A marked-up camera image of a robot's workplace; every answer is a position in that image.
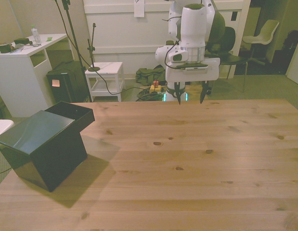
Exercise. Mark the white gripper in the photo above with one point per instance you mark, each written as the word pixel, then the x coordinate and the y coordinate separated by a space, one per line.
pixel 194 76

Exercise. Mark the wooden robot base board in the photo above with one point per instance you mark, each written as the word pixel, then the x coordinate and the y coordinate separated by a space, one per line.
pixel 197 92

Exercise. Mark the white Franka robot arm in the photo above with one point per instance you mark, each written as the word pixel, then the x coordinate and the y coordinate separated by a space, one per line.
pixel 192 29

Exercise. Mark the black drawer cabinet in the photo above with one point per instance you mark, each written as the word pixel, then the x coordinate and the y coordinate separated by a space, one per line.
pixel 42 144

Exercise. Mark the yellow red emergency stop button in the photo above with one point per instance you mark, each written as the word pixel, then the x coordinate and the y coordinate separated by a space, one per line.
pixel 155 86

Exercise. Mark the green cloth heap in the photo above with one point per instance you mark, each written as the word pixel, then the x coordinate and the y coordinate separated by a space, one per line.
pixel 148 74

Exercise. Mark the black four-leg chair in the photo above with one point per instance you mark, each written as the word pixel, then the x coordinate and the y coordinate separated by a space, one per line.
pixel 231 59

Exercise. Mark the black office chair with jacket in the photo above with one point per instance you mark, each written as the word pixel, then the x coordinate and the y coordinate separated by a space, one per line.
pixel 218 26

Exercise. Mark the white side table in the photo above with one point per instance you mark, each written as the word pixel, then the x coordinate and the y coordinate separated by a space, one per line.
pixel 107 67

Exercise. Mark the white swivel chair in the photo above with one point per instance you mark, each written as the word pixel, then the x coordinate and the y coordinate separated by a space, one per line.
pixel 265 31

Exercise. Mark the white paper sheet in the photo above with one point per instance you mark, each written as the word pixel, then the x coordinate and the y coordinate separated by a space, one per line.
pixel 139 8

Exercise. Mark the black stand with round base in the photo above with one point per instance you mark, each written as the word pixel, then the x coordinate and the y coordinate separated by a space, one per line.
pixel 94 69

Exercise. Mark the black bag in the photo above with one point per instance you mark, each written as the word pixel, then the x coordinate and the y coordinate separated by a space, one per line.
pixel 293 43

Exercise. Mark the black box with sticky note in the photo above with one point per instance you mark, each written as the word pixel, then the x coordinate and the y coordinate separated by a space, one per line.
pixel 69 84

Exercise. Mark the black tripod pole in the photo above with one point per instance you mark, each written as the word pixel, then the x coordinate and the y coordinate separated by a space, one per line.
pixel 75 43

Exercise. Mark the green sticky note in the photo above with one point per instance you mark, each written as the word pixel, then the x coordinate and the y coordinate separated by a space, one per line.
pixel 49 38

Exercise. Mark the clear plastic bottle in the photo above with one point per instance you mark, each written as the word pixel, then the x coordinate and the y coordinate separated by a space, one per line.
pixel 36 34

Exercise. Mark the white desk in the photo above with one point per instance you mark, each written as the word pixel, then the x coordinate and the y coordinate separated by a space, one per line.
pixel 18 72

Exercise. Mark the dark flat object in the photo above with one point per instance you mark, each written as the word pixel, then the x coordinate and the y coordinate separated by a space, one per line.
pixel 21 41

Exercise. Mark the white round seat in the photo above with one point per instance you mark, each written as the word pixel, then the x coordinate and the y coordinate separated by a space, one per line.
pixel 2 126

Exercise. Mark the black wall switch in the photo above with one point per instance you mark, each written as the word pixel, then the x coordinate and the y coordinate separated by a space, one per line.
pixel 234 16

